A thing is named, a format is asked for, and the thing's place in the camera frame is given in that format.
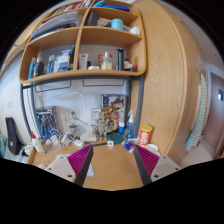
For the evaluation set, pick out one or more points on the light blue cup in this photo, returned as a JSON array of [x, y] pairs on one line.
[[117, 24]]

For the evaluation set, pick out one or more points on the blue packaged box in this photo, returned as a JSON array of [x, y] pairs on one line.
[[47, 120]]

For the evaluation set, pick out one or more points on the blue spray bottle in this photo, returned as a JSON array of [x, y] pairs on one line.
[[131, 126]]

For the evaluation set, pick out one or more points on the dark green round tin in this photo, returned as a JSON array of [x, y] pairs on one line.
[[116, 138]]

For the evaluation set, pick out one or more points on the black pouch on shelf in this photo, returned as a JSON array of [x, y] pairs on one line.
[[92, 19]]

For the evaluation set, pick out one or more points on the yellow chips can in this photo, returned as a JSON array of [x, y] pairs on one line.
[[145, 134]]

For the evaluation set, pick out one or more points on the hanging towel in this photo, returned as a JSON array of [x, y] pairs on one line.
[[198, 127]]

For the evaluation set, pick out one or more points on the dark bottle on shelf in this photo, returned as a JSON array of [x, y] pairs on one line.
[[39, 68]]

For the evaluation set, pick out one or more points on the black bag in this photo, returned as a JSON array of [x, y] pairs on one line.
[[14, 144]]

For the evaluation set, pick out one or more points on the white tube on shelf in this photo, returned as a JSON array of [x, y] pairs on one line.
[[83, 58]]

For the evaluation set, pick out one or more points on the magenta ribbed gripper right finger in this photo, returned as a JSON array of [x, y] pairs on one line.
[[152, 167]]

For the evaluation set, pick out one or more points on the black tall bottle on shelf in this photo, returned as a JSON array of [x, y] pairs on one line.
[[120, 58]]

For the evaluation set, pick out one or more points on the clear glass bottle on shelf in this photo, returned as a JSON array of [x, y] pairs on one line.
[[106, 63]]

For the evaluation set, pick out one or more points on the blue snack packet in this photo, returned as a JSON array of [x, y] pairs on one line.
[[128, 145]]

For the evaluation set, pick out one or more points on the white power strip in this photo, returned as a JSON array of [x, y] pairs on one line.
[[72, 140]]

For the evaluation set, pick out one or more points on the small white cube clock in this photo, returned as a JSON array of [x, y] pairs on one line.
[[110, 143]]

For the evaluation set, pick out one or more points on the white bottle red cap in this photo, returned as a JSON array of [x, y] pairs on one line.
[[37, 144]]

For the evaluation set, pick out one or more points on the wooden wall shelf unit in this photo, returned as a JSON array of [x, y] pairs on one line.
[[134, 44]]

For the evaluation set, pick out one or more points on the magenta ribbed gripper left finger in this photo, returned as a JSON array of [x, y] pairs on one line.
[[69, 168]]

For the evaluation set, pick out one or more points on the stack of folders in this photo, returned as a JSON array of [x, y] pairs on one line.
[[60, 20]]

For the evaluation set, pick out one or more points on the colourful picture board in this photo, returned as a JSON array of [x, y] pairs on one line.
[[114, 108]]

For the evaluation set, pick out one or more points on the blue white packs on shelf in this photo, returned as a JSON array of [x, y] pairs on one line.
[[59, 63]]

